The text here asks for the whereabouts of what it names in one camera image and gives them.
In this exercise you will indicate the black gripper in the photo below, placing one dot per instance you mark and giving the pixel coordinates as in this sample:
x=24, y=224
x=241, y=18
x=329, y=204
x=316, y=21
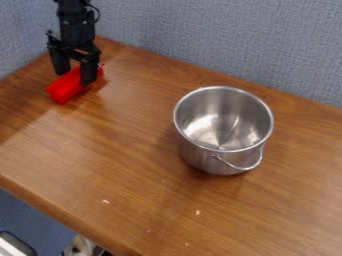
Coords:
x=74, y=43

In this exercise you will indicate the red rectangular block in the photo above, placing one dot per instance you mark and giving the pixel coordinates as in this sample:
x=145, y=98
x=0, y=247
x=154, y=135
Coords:
x=66, y=87

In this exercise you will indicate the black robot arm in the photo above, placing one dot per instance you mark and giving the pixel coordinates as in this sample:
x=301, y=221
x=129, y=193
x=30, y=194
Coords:
x=75, y=4

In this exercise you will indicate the white object under table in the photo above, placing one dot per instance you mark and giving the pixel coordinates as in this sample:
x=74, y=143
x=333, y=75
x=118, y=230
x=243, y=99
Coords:
x=82, y=247

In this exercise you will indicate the grey object bottom left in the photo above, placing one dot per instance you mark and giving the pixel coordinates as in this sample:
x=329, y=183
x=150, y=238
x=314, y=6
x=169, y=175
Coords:
x=14, y=246

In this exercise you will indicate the metal pot with handle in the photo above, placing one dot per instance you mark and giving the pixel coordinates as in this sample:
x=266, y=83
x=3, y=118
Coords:
x=225, y=124

